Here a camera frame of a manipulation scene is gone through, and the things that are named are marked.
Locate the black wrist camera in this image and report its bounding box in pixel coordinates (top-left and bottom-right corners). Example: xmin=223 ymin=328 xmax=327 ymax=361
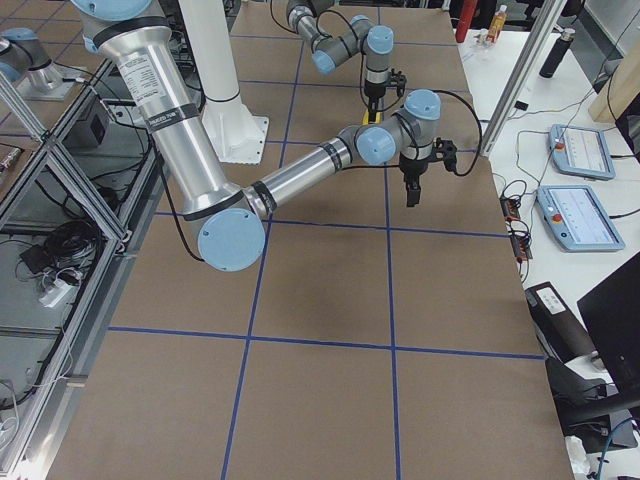
xmin=388 ymin=69 xmax=407 ymax=98
xmin=434 ymin=137 xmax=457 ymax=173

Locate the orange drink bottle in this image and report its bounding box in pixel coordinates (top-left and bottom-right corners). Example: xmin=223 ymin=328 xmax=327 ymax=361
xmin=486 ymin=4 xmax=507 ymax=44

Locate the black monitor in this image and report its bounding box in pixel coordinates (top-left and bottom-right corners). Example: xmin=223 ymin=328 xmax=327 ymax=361
xmin=577 ymin=254 xmax=640 ymax=390

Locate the white power strip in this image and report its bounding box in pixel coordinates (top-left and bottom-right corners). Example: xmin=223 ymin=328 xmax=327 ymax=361
xmin=39 ymin=279 xmax=74 ymax=308

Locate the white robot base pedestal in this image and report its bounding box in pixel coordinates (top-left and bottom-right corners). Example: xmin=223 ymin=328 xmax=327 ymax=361
xmin=202 ymin=98 xmax=269 ymax=165

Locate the black water bottle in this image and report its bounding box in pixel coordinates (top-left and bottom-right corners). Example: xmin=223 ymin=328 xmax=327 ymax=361
xmin=539 ymin=27 xmax=575 ymax=79

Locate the red fire extinguisher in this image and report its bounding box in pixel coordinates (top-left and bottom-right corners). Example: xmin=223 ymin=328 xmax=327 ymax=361
xmin=455 ymin=0 xmax=478 ymax=43

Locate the upper teach pendant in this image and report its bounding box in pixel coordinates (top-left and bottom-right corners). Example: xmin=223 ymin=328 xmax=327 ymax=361
xmin=549 ymin=124 xmax=616 ymax=180

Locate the aluminium frame post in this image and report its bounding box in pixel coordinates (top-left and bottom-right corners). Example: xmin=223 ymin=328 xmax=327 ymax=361
xmin=481 ymin=0 xmax=567 ymax=157

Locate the black cable bundle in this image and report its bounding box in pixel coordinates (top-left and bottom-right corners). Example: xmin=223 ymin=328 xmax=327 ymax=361
xmin=19 ymin=219 xmax=104 ymax=276

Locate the black box with label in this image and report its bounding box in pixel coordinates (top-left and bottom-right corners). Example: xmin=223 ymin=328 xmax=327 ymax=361
xmin=525 ymin=282 xmax=596 ymax=363

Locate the third robot arm grey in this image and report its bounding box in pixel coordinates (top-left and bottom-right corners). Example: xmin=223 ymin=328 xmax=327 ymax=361
xmin=1 ymin=27 xmax=85 ymax=101

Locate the aluminium frame rack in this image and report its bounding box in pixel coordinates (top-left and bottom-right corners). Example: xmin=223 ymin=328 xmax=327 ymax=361
xmin=1 ymin=47 xmax=162 ymax=479

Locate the black power adapter box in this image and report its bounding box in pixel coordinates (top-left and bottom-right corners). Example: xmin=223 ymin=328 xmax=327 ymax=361
xmin=63 ymin=105 xmax=109 ymax=148

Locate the lower teach pendant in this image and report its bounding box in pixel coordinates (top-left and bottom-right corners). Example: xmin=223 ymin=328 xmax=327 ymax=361
xmin=536 ymin=185 xmax=625 ymax=252

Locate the lower orange circuit board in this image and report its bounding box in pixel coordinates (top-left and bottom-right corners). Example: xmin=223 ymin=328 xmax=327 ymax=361
xmin=509 ymin=231 xmax=532 ymax=263

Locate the orange circuit board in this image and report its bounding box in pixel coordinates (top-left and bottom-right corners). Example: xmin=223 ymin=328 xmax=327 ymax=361
xmin=500 ymin=196 xmax=521 ymax=221
xmin=509 ymin=231 xmax=532 ymax=263

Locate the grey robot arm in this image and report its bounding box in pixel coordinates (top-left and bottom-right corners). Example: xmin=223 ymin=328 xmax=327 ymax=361
xmin=76 ymin=1 xmax=441 ymax=271
xmin=277 ymin=1 xmax=406 ymax=125

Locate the upper orange circuit board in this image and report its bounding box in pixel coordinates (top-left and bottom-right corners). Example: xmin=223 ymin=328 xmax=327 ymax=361
xmin=500 ymin=196 xmax=521 ymax=221

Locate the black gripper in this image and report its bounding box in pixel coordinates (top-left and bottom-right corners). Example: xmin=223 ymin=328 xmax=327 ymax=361
xmin=399 ymin=153 xmax=434 ymax=208
xmin=363 ymin=79 xmax=389 ymax=122

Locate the teach pendant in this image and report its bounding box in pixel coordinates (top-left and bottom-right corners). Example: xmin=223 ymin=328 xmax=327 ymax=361
xmin=536 ymin=185 xmax=625 ymax=252
xmin=549 ymin=124 xmax=616 ymax=180

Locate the yellow foam block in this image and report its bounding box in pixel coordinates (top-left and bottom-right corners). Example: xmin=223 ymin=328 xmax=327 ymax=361
xmin=362 ymin=112 xmax=382 ymax=125

